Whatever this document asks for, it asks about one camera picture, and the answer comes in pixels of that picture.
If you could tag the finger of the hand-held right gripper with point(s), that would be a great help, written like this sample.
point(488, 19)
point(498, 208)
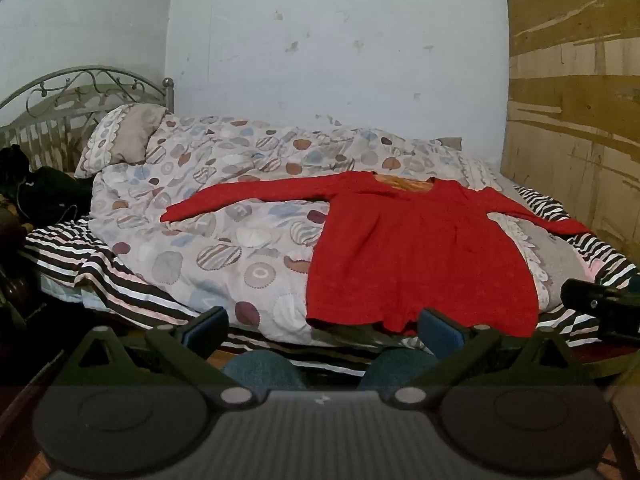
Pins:
point(582, 294)

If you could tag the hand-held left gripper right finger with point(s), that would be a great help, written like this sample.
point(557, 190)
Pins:
point(442, 332)

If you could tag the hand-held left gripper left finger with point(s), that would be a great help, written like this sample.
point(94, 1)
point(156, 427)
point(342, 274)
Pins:
point(206, 329)

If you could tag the red knit sweater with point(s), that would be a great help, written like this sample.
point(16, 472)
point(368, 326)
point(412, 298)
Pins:
point(420, 260)

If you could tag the person's right leg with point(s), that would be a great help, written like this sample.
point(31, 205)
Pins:
point(397, 367)

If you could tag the person's leg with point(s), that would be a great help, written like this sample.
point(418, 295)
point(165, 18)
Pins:
point(397, 367)
point(265, 370)

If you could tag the person's left leg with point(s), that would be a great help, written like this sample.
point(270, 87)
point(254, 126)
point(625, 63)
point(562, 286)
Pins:
point(265, 370)

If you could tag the circle patterned duvet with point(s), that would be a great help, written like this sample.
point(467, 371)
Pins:
point(220, 240)

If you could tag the striped bedsheet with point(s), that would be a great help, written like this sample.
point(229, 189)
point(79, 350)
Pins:
point(100, 272)

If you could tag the worn wooden board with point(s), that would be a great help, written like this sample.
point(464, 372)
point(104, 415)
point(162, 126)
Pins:
point(575, 110)

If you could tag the ruffled patterned pillow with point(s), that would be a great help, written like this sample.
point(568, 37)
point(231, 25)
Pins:
point(131, 132)

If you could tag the metal scrollwork headboard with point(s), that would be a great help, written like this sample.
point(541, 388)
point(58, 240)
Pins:
point(55, 110)

